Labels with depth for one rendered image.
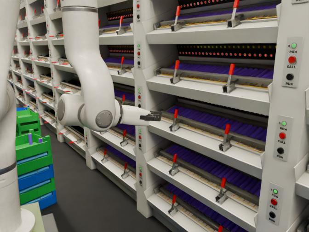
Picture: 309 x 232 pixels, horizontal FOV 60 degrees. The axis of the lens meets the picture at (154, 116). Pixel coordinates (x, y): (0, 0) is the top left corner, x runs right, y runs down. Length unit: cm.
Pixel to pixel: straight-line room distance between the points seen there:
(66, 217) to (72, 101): 95
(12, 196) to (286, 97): 76
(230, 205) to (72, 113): 63
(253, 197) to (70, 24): 78
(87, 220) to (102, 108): 94
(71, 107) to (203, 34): 50
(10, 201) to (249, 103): 71
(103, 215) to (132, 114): 85
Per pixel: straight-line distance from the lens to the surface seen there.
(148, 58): 122
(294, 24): 77
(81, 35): 71
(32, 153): 152
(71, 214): 158
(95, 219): 151
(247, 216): 99
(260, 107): 83
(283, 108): 79
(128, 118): 78
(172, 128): 111
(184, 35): 102
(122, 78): 141
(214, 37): 93
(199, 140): 103
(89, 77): 66
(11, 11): 73
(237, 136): 97
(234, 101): 88
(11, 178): 80
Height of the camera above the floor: 86
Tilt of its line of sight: 15 degrees down
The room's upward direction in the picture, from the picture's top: straight up
